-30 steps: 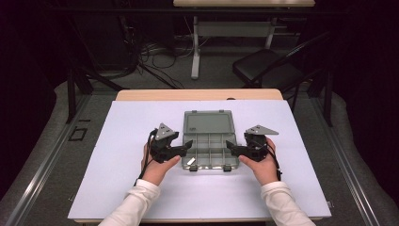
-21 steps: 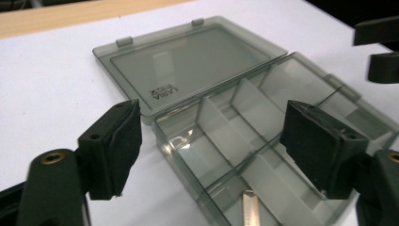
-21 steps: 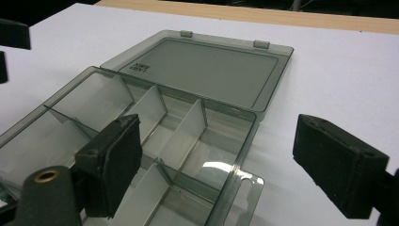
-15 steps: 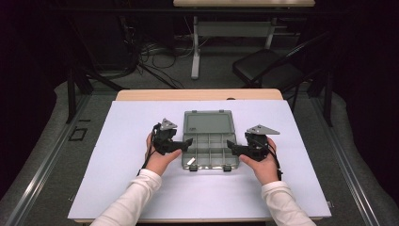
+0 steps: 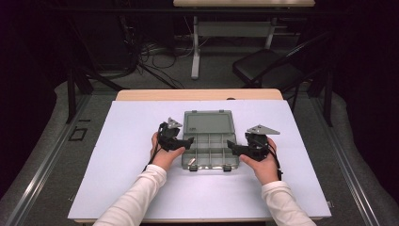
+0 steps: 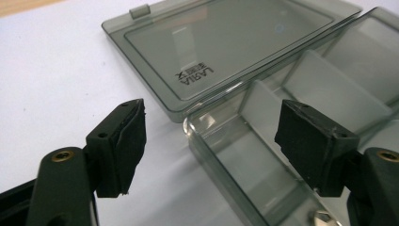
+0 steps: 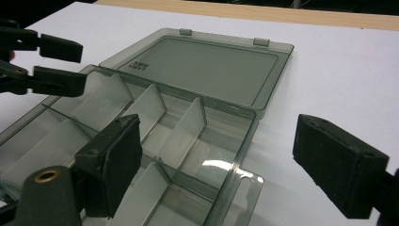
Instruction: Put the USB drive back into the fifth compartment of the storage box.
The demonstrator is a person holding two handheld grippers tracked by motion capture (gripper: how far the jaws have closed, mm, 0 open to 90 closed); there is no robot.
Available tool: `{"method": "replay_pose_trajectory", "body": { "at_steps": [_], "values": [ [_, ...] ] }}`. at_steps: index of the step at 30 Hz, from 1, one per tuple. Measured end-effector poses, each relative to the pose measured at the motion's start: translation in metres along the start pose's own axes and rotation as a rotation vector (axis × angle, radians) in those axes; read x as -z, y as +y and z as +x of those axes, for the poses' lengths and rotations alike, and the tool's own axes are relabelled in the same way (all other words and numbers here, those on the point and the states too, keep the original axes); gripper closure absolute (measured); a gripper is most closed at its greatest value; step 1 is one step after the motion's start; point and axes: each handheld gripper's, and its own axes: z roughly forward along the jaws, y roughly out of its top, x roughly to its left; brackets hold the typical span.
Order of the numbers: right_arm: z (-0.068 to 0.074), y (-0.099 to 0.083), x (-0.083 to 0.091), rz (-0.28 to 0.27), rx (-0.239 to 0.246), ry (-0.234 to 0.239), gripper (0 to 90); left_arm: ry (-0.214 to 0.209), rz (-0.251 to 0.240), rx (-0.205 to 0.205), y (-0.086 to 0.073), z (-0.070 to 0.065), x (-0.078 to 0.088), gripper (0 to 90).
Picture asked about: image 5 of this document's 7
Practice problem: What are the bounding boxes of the person's right hand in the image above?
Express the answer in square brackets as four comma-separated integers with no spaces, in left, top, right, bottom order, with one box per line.
[239,137,280,186]

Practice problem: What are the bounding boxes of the person's left hand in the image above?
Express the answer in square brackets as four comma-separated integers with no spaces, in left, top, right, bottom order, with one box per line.
[150,131,187,172]

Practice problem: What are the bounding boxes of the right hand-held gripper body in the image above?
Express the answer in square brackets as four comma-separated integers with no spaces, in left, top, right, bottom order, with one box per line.
[243,123,281,163]

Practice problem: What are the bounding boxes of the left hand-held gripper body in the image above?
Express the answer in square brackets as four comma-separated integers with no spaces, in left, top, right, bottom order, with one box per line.
[157,117,189,153]

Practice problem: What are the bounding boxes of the grey floor rail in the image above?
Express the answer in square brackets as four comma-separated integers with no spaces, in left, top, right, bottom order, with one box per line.
[3,93,92,226]
[310,96,382,226]

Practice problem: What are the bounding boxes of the left hand-held gripper black cable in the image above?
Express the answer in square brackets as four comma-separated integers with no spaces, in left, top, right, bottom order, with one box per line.
[142,121,168,173]

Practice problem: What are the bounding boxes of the clear grey compartment box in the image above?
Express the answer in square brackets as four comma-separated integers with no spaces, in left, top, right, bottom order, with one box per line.
[181,108,242,173]

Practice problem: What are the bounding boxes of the right hand-held gripper black cable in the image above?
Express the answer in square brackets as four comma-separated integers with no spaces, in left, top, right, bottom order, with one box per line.
[266,142,284,183]

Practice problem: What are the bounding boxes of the black horizontal metal bar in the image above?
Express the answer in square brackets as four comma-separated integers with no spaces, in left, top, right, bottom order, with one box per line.
[50,7,346,17]

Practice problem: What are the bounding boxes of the white table cover sheet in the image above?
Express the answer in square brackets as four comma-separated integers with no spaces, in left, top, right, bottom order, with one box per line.
[67,99,333,220]

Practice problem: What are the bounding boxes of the black folding chair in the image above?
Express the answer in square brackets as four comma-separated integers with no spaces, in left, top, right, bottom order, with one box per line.
[231,30,334,113]

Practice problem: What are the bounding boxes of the bundle of floor cables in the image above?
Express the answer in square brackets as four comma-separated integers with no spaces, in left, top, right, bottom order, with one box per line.
[136,40,196,90]

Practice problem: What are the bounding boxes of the black metal stand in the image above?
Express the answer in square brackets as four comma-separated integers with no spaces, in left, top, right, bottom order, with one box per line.
[308,68,334,128]
[65,66,127,124]

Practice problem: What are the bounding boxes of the white-legged wooden desk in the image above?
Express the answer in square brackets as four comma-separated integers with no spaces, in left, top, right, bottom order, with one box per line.
[172,0,316,81]

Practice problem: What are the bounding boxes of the hand-held gripper black cable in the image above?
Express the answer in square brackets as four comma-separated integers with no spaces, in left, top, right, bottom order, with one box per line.
[142,121,168,173]
[266,142,284,183]

